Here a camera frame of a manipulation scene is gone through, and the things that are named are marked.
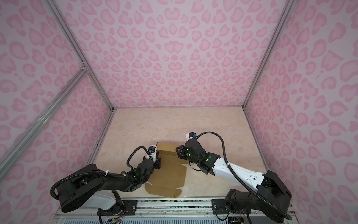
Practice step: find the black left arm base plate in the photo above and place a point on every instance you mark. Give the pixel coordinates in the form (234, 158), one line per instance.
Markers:
(128, 207)

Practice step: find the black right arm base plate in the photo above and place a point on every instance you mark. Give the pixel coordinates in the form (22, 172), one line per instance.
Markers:
(223, 207)

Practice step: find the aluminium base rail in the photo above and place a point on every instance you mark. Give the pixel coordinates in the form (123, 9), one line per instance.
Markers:
(188, 210)

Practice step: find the aluminium diagonal frame bar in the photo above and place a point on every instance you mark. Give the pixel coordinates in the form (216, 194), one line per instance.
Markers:
(18, 149)

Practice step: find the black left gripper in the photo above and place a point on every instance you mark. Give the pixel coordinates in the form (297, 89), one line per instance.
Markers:
(156, 163)

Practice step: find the aluminium right corner post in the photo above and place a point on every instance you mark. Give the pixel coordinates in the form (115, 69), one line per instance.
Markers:
(283, 19)

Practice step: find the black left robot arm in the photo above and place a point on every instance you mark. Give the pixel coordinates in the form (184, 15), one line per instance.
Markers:
(90, 187)

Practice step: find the brown cardboard box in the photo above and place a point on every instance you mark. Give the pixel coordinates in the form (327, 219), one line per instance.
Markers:
(170, 178)

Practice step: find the aluminium left corner post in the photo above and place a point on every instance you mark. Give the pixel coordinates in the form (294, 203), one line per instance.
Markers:
(60, 19)

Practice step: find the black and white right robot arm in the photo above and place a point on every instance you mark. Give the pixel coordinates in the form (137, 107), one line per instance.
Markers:
(264, 192)

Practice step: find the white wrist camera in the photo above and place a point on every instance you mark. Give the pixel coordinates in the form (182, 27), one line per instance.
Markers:
(152, 150)
(191, 135)

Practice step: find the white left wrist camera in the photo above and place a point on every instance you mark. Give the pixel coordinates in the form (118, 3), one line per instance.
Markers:
(152, 150)

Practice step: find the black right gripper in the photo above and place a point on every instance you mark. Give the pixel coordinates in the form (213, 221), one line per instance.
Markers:
(180, 152)

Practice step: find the aluminium corner post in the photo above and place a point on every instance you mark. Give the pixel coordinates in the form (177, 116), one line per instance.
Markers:
(60, 19)
(283, 19)

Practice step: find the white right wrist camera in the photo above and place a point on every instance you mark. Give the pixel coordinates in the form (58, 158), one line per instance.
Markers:
(191, 135)

